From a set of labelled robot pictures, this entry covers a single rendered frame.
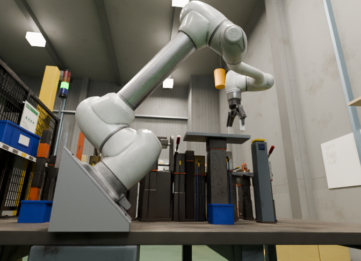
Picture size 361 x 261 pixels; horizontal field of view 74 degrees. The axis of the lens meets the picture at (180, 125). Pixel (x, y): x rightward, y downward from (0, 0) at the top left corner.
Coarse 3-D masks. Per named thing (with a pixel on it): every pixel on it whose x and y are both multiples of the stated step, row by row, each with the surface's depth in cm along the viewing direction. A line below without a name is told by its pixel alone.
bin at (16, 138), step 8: (0, 120) 117; (8, 120) 117; (0, 128) 115; (8, 128) 117; (16, 128) 123; (24, 128) 129; (0, 136) 114; (8, 136) 117; (16, 136) 123; (24, 136) 129; (32, 136) 137; (8, 144) 117; (16, 144) 123; (24, 144) 130; (32, 144) 137; (24, 152) 130; (32, 152) 137
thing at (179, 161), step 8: (176, 160) 142; (184, 160) 143; (176, 168) 141; (184, 168) 141; (176, 176) 140; (184, 176) 141; (176, 184) 139; (184, 184) 140; (176, 192) 137; (176, 200) 136; (184, 200) 136; (176, 208) 134; (184, 208) 135; (176, 216) 133; (184, 216) 133
